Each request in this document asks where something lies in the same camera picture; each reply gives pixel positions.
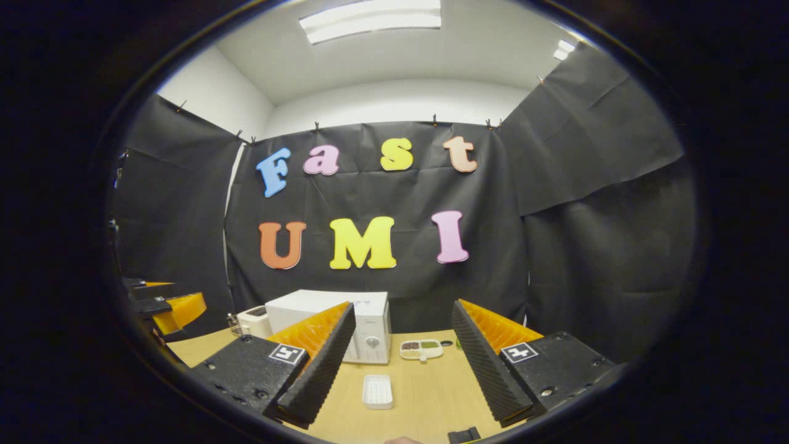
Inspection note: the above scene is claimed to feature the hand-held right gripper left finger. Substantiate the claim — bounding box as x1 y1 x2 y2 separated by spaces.
191 302 357 429

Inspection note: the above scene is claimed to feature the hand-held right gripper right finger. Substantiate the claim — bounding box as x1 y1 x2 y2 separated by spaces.
451 299 617 427

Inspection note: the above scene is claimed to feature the white microwave oven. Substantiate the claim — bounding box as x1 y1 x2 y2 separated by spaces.
265 290 392 364

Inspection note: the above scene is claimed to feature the white rectangular tray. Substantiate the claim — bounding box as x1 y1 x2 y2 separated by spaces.
362 374 395 410

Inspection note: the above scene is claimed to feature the white toaster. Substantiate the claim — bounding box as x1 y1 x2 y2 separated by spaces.
237 305 273 339

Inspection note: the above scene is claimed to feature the white divided seasoning dish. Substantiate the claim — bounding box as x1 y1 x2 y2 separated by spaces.
399 339 444 363

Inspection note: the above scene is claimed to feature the black backdrop cloth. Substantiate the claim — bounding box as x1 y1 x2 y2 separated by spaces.
111 43 700 364

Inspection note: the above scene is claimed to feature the large ceiling light panel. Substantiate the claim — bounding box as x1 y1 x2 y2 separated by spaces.
299 0 442 45

